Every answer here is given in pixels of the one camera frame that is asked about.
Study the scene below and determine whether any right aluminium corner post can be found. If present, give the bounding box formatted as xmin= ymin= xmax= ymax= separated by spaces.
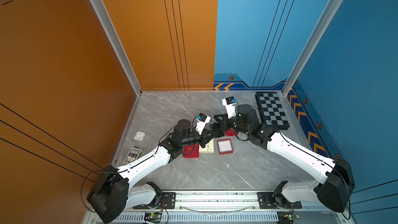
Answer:
xmin=282 ymin=0 xmax=343 ymax=96

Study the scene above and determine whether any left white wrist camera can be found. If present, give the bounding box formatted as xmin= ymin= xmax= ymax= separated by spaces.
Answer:
xmin=195 ymin=113 xmax=211 ymax=135

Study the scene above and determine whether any white earbuds case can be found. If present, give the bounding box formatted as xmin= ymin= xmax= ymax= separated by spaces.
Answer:
xmin=133 ymin=131 xmax=146 ymax=142

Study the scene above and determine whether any white vented cable duct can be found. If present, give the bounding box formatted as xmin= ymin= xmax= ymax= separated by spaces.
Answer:
xmin=113 ymin=212 xmax=278 ymax=224

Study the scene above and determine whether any aluminium corner post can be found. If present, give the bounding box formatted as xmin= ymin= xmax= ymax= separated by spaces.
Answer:
xmin=90 ymin=0 xmax=142 ymax=96
xmin=282 ymin=0 xmax=343 ymax=96

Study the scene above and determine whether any left aluminium corner post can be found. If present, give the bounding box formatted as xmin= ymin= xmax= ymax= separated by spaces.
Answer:
xmin=90 ymin=0 xmax=142 ymax=96

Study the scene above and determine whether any left green circuit board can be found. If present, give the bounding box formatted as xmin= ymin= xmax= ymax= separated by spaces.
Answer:
xmin=143 ymin=212 xmax=162 ymax=224

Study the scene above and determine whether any cream lotus print box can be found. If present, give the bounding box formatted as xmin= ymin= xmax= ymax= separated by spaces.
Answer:
xmin=199 ymin=139 xmax=215 ymax=154

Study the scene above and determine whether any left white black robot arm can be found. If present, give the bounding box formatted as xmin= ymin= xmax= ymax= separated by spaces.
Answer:
xmin=87 ymin=119 xmax=225 ymax=224

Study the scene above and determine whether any red jewelry box lid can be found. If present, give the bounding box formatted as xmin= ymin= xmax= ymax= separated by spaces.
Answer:
xmin=224 ymin=129 xmax=238 ymax=137

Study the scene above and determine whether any red jewelry box base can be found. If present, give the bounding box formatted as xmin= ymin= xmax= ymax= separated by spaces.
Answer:
xmin=217 ymin=139 xmax=234 ymax=155

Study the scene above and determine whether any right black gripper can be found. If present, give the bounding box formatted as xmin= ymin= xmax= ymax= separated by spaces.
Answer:
xmin=213 ymin=112 xmax=251 ymax=136

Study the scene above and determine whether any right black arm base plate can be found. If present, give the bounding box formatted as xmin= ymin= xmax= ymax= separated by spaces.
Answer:
xmin=257 ymin=192 xmax=302 ymax=209

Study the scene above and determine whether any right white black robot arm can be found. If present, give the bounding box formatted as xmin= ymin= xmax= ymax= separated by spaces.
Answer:
xmin=214 ymin=104 xmax=355 ymax=213

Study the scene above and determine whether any black white chessboard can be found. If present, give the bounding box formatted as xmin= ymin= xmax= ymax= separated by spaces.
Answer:
xmin=255 ymin=91 xmax=290 ymax=130

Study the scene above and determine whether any left closed red jewelry box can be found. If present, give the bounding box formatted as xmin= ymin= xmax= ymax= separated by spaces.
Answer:
xmin=183 ymin=144 xmax=199 ymax=159

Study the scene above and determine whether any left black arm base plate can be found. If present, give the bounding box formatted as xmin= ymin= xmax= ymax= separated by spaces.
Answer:
xmin=133 ymin=192 xmax=176 ymax=209

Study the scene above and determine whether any aluminium front rail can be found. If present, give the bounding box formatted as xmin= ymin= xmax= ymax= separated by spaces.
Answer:
xmin=88 ymin=189 xmax=349 ymax=213

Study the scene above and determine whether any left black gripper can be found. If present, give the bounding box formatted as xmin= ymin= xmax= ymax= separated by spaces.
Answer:
xmin=180 ymin=129 xmax=218 ymax=149

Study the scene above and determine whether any green circuit board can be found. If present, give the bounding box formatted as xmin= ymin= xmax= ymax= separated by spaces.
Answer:
xmin=276 ymin=212 xmax=300 ymax=224
xmin=143 ymin=212 xmax=162 ymax=224

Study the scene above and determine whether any right green circuit board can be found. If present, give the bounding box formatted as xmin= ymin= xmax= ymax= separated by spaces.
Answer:
xmin=276 ymin=212 xmax=300 ymax=224

